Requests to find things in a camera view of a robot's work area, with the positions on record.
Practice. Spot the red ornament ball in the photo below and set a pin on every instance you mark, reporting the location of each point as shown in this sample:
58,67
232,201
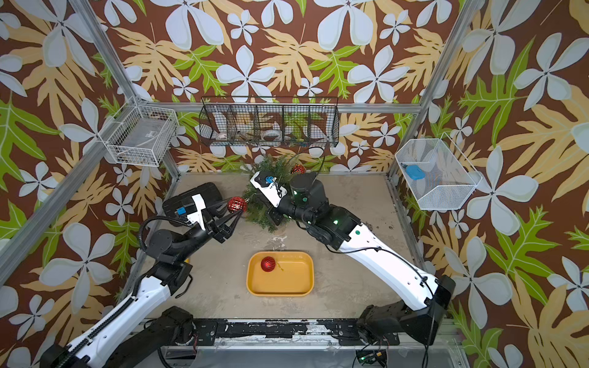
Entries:
237,204
298,169
268,264

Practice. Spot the blue object in basket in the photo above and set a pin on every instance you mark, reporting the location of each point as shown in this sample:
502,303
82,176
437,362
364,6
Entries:
414,172

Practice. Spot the white tape roll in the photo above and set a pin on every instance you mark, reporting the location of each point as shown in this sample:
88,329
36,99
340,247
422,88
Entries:
271,135

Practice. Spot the black wire basket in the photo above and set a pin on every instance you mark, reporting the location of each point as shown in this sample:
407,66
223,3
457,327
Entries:
305,122

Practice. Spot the small green christmas tree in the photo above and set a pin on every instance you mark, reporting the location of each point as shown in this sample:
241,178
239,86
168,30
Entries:
279,167

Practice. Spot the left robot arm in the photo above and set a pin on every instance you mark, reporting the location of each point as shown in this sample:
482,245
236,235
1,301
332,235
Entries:
170,250

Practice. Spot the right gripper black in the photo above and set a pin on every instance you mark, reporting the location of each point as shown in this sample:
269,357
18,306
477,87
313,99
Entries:
274,213

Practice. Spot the white wire basket left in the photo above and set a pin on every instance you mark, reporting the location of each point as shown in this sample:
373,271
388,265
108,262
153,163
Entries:
139,134

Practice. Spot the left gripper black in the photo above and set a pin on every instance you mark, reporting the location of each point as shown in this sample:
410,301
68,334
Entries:
214,228

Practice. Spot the black plastic tool case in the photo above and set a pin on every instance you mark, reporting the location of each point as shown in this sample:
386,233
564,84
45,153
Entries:
208,190

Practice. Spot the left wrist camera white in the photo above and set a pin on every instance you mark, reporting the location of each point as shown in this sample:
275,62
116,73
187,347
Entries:
189,207

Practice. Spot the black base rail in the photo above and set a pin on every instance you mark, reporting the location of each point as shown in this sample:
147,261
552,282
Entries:
215,332

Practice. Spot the yellow plastic tray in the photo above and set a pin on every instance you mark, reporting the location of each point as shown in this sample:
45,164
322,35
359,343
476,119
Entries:
292,277

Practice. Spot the white mesh basket right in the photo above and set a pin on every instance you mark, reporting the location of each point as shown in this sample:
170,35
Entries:
451,178

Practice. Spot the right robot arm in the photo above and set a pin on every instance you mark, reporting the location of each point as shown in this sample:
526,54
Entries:
424,297

